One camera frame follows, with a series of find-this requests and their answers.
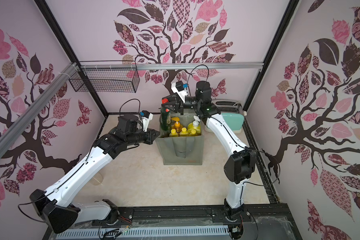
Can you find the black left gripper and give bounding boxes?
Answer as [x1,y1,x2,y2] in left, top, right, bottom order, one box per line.
[126,127,161,146]

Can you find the dark green bottle red cap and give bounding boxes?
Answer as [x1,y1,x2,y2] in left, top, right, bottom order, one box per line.
[160,100,171,132]

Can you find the orange pump soap bottle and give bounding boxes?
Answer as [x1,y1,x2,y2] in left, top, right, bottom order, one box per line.
[171,117,183,132]

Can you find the orange bottle yellow cap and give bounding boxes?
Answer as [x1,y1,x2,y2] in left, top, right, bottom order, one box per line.
[189,129,198,137]
[179,128,189,137]
[169,129,179,137]

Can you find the grey-green shopping bag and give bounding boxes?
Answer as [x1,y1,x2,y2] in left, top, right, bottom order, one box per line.
[156,110,204,166]

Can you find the large yellow dish soap bottle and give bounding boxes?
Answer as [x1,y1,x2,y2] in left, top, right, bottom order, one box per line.
[187,115,201,135]

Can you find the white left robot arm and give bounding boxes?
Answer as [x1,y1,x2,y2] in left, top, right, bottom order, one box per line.
[30,129,160,234]

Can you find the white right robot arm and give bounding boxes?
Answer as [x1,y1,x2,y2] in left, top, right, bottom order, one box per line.
[162,81,256,221]

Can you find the mint green toaster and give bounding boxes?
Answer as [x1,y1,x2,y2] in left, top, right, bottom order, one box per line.
[204,99,245,134]

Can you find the clear glass jar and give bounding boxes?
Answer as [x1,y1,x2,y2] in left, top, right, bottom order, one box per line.
[89,173,104,186]

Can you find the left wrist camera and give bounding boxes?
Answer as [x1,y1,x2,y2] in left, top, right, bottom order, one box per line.
[117,111,153,133]

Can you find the black wire basket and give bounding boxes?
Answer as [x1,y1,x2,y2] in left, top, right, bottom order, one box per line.
[69,60,140,93]

